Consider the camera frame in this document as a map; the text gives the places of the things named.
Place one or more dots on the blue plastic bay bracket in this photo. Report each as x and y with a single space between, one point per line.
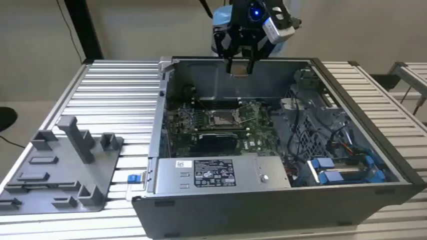
375 170

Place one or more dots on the small blue clip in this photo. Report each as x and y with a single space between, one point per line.
134 178

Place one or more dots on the green motherboard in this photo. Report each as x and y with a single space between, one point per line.
260 140

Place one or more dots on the grey metal drive cage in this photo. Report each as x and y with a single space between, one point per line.
307 130

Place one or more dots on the black graphics card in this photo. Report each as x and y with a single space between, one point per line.
216 143

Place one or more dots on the grey plastic parts rack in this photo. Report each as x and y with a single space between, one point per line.
67 175

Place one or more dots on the black PC case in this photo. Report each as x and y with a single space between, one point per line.
267 212

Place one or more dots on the metal slat side table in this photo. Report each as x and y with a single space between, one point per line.
411 75

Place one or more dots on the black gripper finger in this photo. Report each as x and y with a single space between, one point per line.
224 45
251 65

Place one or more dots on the black vertical post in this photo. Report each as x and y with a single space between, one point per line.
83 30

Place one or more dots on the CPU socket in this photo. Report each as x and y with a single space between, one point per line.
223 118

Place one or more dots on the black RAM slot bank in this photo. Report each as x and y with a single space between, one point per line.
222 129

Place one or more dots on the CPU chip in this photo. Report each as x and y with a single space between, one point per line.
240 70

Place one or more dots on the black box under table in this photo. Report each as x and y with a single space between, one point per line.
385 81

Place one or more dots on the blue disk carrier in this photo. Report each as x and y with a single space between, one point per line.
331 177
324 162

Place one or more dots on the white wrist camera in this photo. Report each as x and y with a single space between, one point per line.
278 30

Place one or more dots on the silver power supply unit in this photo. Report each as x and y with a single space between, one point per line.
254 172

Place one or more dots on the black round chair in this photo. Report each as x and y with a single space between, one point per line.
7 118

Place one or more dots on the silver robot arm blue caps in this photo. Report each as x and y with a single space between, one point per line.
220 25

